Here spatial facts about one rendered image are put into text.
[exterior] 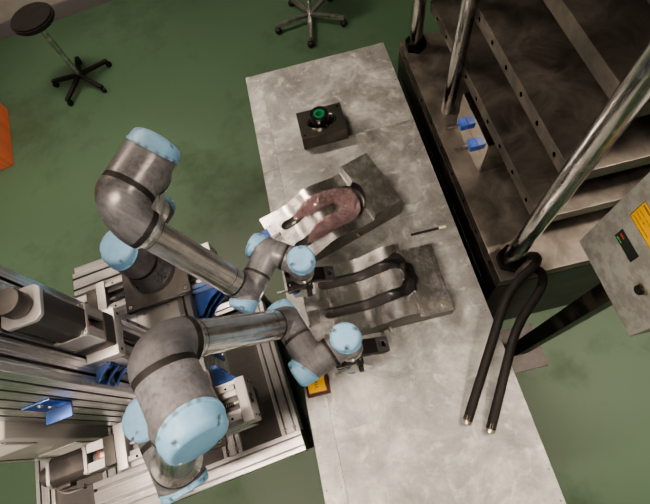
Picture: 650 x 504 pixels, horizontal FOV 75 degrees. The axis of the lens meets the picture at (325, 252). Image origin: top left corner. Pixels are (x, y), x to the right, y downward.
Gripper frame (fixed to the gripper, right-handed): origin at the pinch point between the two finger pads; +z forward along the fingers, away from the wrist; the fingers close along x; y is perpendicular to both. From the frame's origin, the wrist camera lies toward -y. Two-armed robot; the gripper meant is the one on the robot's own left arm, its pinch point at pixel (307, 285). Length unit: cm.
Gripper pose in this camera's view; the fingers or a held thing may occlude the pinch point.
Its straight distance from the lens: 146.7
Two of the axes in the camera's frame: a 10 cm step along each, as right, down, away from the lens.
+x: 2.2, 9.3, -2.8
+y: -9.7, 1.9, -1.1
